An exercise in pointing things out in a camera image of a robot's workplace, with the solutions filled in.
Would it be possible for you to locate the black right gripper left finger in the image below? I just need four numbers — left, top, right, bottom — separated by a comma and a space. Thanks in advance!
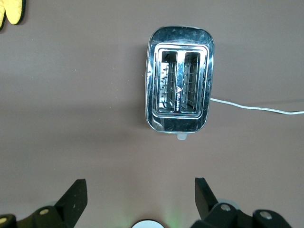
0, 179, 88, 228

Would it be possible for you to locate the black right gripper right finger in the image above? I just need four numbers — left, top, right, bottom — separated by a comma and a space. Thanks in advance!
191, 177, 292, 228

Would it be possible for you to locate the brown table cover sheet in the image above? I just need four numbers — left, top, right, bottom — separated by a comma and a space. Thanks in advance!
0, 0, 304, 228

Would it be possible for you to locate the chrome two-slot toaster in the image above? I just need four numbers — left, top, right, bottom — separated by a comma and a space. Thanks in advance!
144, 25, 215, 141

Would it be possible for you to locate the yellow quilted oven mitt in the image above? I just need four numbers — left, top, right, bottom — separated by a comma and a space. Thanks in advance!
0, 0, 27, 31

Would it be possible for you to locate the white toaster power cable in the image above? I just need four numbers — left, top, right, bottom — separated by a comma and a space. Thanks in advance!
210, 97, 304, 115

